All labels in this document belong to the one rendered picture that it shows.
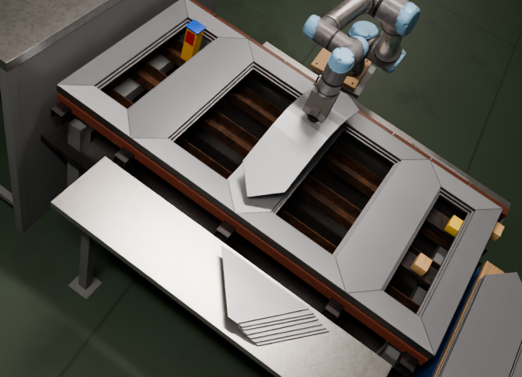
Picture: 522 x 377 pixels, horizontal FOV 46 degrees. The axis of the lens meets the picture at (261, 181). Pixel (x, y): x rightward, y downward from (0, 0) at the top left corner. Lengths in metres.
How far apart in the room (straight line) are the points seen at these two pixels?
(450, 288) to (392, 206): 0.35
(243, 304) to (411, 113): 2.31
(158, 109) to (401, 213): 0.96
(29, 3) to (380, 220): 1.41
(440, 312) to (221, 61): 1.25
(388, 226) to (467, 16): 3.04
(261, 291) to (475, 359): 0.71
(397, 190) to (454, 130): 1.76
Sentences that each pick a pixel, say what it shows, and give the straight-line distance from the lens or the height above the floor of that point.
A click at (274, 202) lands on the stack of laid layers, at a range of 2.11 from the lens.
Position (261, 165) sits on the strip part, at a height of 0.93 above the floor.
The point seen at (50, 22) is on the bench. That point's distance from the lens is 2.21.
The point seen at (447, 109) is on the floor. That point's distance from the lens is 4.15.
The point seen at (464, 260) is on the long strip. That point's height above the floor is 0.85.
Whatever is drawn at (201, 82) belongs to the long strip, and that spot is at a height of 0.85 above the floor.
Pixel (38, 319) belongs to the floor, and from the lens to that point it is 2.74.
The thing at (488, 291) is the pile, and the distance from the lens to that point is 2.30.
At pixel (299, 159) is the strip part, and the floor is 0.98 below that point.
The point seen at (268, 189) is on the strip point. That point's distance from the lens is 2.05.
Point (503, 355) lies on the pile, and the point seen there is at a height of 0.85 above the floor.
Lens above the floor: 2.53
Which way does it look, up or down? 52 degrees down
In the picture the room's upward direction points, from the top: 25 degrees clockwise
